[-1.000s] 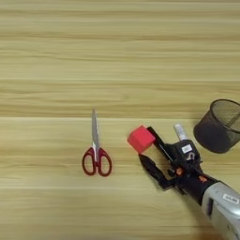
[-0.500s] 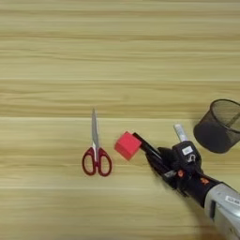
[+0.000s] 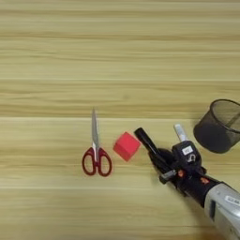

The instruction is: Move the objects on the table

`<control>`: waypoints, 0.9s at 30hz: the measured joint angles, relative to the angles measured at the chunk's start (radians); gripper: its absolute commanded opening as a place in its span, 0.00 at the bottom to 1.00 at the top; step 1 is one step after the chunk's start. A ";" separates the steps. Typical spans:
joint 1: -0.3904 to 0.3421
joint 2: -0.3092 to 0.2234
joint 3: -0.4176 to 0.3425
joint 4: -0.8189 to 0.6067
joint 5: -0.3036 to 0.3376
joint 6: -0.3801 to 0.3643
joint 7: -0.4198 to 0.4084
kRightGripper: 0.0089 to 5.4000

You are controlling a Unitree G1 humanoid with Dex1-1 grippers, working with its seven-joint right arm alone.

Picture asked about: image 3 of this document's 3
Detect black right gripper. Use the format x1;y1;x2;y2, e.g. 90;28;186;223
148;147;221;208

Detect red foam cube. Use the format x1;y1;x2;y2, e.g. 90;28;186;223
112;131;142;163

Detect red-handled scissors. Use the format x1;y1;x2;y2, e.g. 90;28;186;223
81;108;113;178

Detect black mesh pen cup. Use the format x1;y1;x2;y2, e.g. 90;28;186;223
192;98;240;155

